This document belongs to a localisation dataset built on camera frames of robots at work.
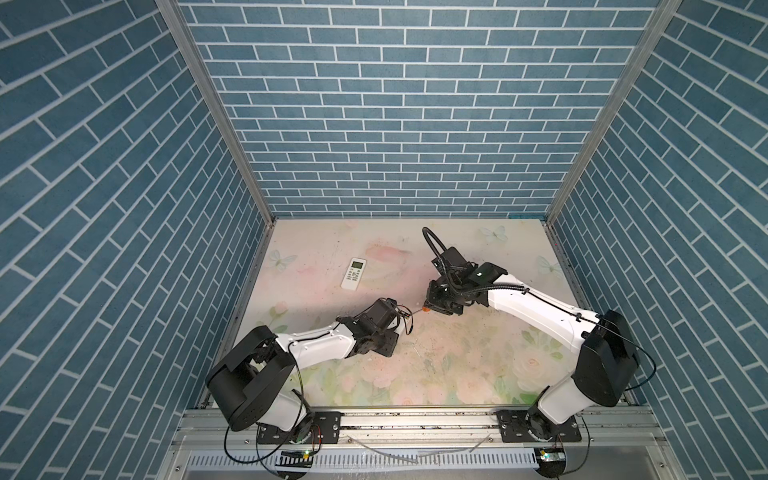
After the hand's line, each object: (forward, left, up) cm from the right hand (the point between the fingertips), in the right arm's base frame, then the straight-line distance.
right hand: (420, 302), depth 82 cm
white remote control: (+15, +23, -11) cm, 30 cm away
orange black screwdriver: (-1, -2, -1) cm, 3 cm away
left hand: (-7, +8, -13) cm, 17 cm away
